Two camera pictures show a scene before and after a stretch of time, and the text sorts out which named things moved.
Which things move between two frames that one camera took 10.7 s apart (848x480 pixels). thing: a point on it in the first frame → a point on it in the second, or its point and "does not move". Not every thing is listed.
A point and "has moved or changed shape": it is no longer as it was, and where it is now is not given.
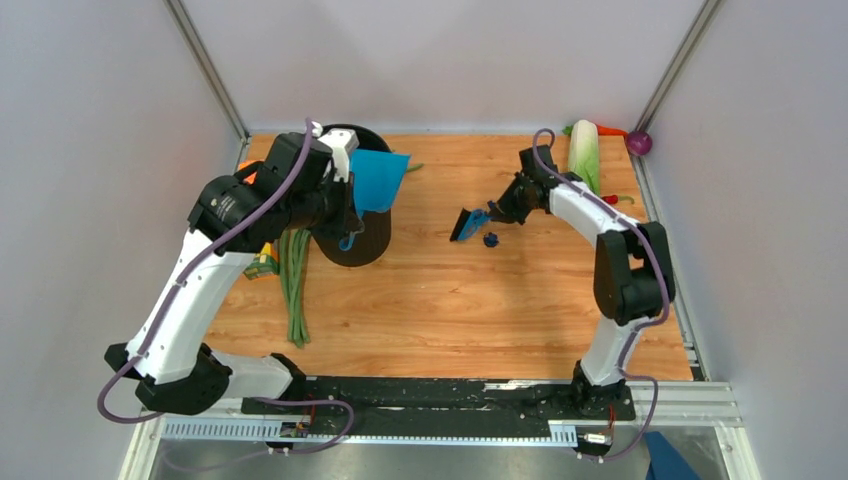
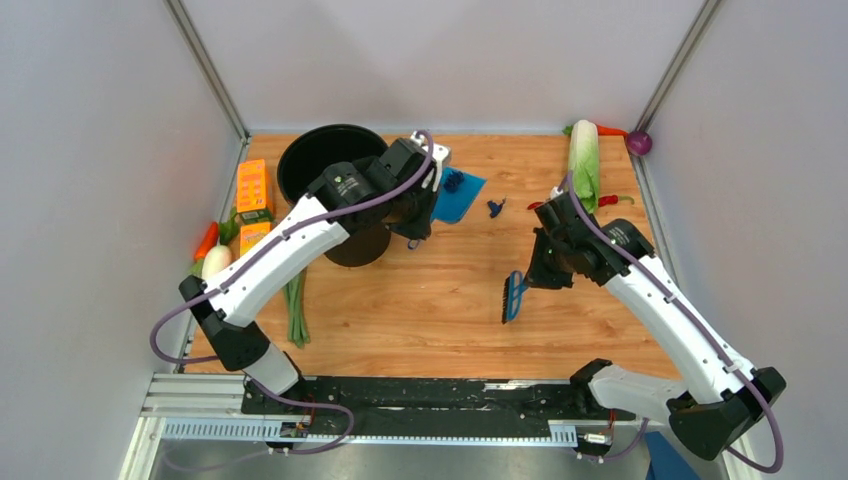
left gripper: x=348 y=220 → x=419 y=230
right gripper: x=503 y=209 → x=537 y=276
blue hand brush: x=468 y=224 → x=514 y=285
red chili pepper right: x=614 y=199 does not move
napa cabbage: x=583 y=153 does not move
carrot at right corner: x=611 y=131 does not move
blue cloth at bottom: x=665 y=463 does not move
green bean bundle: x=295 y=249 does not move
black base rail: x=452 y=398 does not move
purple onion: x=639 y=143 does not move
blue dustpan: x=376 y=183 has moved or changed shape
